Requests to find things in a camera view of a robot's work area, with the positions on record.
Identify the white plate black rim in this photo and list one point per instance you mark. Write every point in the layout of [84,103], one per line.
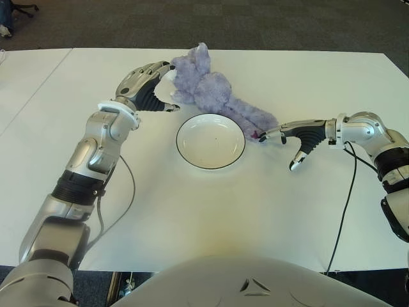
[211,144]

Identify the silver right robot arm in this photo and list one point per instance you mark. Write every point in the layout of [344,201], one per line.
[367,128]

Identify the chrome stand under table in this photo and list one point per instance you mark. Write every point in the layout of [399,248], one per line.
[128,284]

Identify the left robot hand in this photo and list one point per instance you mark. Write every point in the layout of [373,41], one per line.
[140,86]

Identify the purple plush doll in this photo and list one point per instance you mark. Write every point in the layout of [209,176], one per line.
[211,92]

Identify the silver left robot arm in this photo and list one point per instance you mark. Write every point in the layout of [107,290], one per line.
[92,150]

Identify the silver robot torso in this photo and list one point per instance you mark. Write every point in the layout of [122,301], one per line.
[249,281]

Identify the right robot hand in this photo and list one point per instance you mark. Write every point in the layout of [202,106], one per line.
[310,132]

